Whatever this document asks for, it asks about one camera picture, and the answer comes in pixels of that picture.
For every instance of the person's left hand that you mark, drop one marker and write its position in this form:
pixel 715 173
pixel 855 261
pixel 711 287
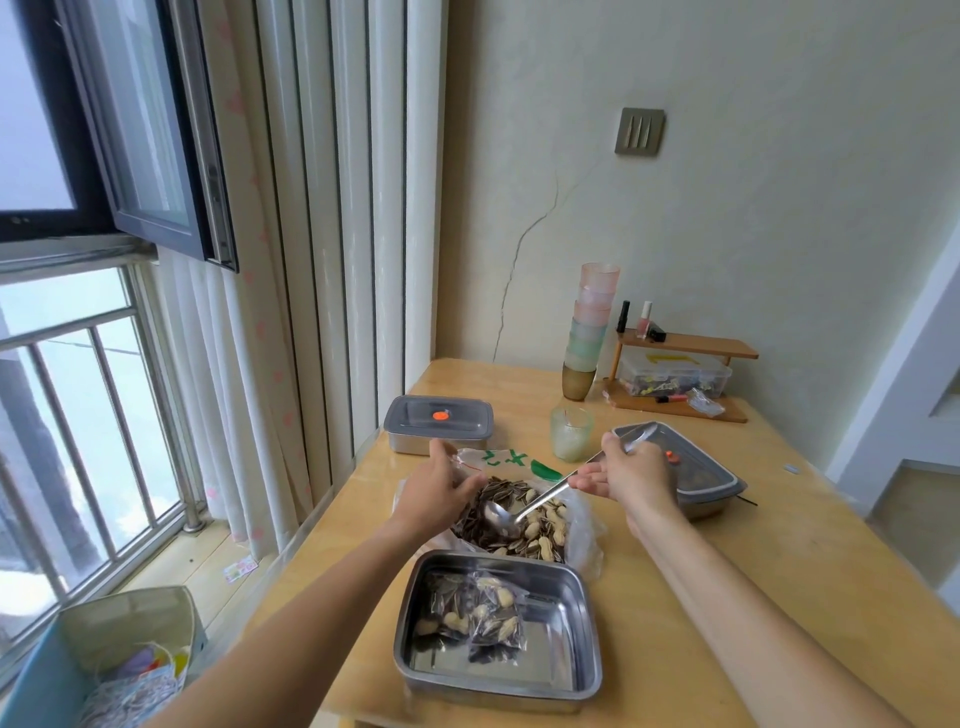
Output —
pixel 431 502

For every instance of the person's right hand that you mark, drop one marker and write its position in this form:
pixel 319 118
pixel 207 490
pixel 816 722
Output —
pixel 637 480

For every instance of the person's right thumb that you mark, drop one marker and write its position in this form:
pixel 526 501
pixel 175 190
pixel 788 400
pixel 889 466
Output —
pixel 613 447

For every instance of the person's left thumb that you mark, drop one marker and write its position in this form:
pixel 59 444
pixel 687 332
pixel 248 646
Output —
pixel 443 454

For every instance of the steel spoon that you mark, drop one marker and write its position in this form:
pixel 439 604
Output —
pixel 504 519

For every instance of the person's left forearm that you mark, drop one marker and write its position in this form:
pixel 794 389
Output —
pixel 300 645

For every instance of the person's right forearm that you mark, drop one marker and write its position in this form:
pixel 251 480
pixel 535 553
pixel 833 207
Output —
pixel 735 622

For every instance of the steel container with clear lid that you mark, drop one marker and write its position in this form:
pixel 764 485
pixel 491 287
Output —
pixel 420 424
pixel 709 484

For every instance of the clear glass cup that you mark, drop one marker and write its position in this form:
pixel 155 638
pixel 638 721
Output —
pixel 571 435

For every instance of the red pen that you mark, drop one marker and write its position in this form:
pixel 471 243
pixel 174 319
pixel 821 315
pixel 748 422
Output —
pixel 671 399

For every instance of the clear plastic storage box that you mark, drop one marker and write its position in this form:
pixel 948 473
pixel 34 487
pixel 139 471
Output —
pixel 675 375

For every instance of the small clear plastic bag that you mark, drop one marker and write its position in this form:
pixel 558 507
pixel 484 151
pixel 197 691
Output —
pixel 706 405

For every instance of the pile of seeds and peanuts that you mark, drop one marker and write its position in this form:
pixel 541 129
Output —
pixel 544 529

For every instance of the stack of pastel plastic cups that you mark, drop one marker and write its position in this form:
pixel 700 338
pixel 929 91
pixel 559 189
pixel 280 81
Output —
pixel 592 330

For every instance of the small black bottle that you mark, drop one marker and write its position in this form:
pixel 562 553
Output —
pixel 656 333

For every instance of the pink nail polish bottle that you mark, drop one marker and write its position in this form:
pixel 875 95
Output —
pixel 644 321

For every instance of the small wooden shelf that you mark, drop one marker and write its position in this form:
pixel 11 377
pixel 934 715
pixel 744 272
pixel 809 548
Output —
pixel 705 346

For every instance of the small clear packet of nuts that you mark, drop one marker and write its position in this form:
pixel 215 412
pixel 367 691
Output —
pixel 480 619

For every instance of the open steel tray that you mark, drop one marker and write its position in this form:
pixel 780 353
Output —
pixel 559 645

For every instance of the white sheer curtain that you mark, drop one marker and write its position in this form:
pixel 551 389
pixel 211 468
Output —
pixel 300 300

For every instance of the small colourful paper scrap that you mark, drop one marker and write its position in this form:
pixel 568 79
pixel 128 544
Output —
pixel 241 570

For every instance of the metal window railing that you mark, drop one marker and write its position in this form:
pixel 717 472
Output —
pixel 112 420

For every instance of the blue storage box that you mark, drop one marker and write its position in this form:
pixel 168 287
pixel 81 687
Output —
pixel 45 675

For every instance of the grey wall switch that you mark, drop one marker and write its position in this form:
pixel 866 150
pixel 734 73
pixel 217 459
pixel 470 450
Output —
pixel 640 132

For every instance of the dark window frame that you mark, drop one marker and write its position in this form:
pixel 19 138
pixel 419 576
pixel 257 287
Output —
pixel 150 150

